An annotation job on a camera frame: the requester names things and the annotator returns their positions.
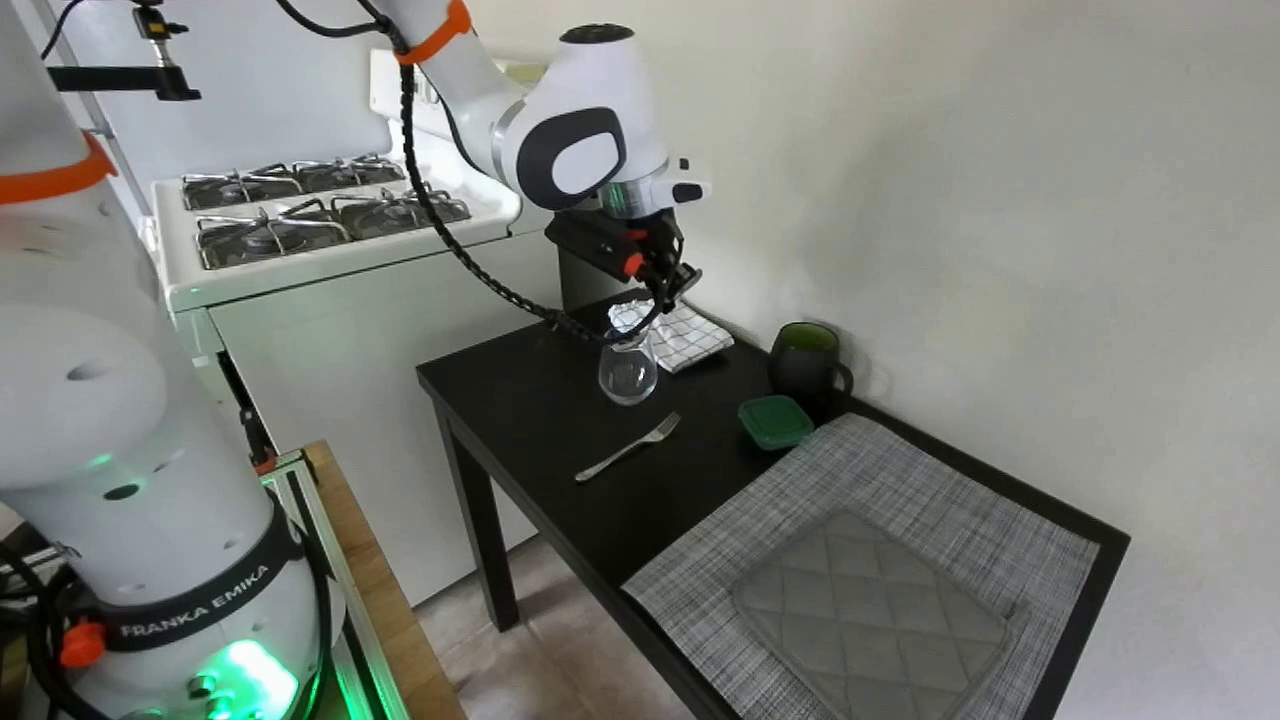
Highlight black camera on stand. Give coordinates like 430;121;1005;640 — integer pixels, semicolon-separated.
42;0;197;98

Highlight grey woven placemat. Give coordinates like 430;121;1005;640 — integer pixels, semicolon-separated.
628;416;1095;720

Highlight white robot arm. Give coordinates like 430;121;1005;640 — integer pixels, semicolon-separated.
0;0;697;720

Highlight grey quilted pot holder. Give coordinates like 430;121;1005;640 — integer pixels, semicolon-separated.
734;513;1013;720

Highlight clear glass cup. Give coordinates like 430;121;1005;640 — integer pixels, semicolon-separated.
595;339;661;407

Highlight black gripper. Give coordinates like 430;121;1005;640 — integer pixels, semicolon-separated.
545;210;704;311

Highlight white checkered dish towel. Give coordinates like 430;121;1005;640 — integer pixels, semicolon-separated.
631;302;734;377

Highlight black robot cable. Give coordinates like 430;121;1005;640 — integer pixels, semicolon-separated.
277;0;605;334

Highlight silver fork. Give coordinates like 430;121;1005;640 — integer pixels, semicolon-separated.
571;410;682;483

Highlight small green container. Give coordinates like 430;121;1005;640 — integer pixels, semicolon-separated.
738;396;811;450

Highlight white stove with burners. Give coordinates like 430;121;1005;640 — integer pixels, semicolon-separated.
152;53;561;600

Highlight dark green mug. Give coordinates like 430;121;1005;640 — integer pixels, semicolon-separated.
767;320;851;407

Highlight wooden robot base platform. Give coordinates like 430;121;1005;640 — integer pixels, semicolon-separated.
264;445;464;720

